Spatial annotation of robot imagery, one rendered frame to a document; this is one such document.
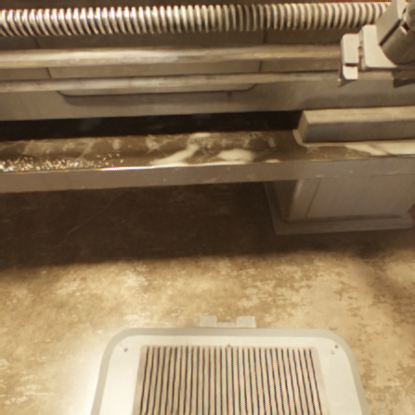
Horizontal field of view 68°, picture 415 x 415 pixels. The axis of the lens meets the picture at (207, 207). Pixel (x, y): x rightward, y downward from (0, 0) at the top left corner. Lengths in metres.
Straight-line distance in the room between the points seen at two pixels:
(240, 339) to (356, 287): 0.54
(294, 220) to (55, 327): 0.83
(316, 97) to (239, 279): 0.58
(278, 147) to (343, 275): 0.51
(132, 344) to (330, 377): 0.40
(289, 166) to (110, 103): 0.45
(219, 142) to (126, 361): 0.55
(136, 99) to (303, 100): 0.41
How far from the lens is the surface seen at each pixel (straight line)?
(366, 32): 0.55
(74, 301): 1.09
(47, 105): 0.86
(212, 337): 0.70
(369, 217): 1.25
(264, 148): 0.83
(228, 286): 1.03
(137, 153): 0.82
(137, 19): 0.63
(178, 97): 0.79
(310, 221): 1.16
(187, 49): 0.65
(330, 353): 0.73
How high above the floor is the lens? 0.93
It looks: 51 degrees down
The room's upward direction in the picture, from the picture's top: straight up
